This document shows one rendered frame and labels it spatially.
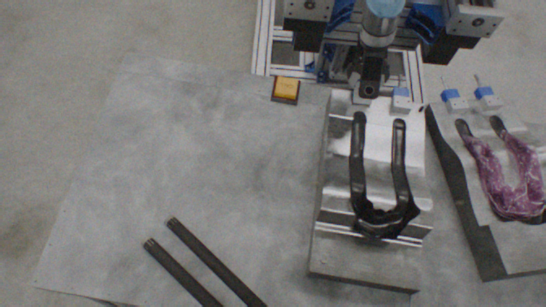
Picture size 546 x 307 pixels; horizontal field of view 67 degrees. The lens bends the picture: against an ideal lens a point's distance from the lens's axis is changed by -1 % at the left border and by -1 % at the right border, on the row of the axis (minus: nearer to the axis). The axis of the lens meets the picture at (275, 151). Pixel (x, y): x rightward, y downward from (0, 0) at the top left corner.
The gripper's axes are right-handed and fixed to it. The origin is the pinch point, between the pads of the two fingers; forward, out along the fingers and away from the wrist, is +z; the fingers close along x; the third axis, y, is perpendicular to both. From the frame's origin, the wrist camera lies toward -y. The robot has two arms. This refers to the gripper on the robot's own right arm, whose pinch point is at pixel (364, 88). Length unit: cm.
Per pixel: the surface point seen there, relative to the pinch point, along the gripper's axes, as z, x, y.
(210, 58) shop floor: 94, 78, 62
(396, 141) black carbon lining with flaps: 6.2, -10.1, -11.6
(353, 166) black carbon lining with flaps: 2.4, 0.9, -21.3
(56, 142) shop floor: 77, 136, -2
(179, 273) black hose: -3, 37, -53
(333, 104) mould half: 3.9, 7.6, -3.8
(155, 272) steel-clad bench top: 1, 44, -54
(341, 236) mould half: 2.7, 1.9, -39.0
